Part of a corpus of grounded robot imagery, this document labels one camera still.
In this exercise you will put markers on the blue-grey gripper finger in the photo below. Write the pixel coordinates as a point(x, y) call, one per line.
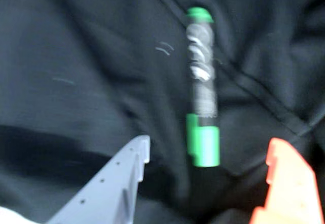
point(111, 191)

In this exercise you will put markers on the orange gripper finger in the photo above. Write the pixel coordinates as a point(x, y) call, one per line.
point(292, 188)

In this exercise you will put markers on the green and black marker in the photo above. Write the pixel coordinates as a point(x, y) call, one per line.
point(203, 94)

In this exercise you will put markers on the black fabric bag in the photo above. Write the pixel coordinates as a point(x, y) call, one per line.
point(76, 56)

